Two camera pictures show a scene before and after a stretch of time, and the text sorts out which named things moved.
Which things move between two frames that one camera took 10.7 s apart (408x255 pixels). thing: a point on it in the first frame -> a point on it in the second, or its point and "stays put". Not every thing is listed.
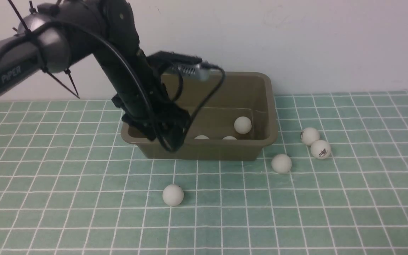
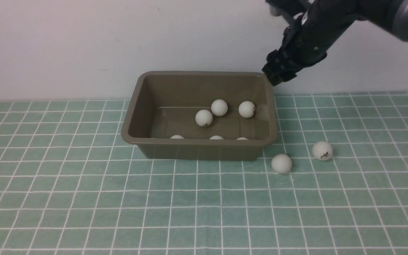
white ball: (309, 135) -> (219, 107)
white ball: (281, 163) stays put
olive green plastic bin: (238, 115) stays put
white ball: (242, 125) -> (247, 109)
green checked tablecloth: (60, 178) stays put
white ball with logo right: (320, 149) stays put
